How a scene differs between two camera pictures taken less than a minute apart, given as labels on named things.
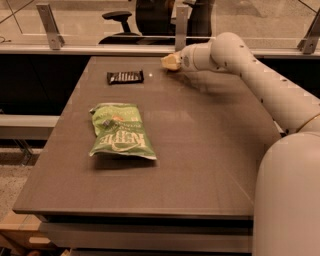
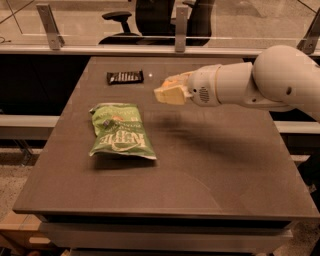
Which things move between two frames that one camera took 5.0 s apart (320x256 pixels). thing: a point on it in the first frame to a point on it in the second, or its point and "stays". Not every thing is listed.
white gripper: (186, 59) to (202, 85)
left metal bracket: (55, 39) stays
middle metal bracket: (181, 21) stays
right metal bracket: (308, 44) stays
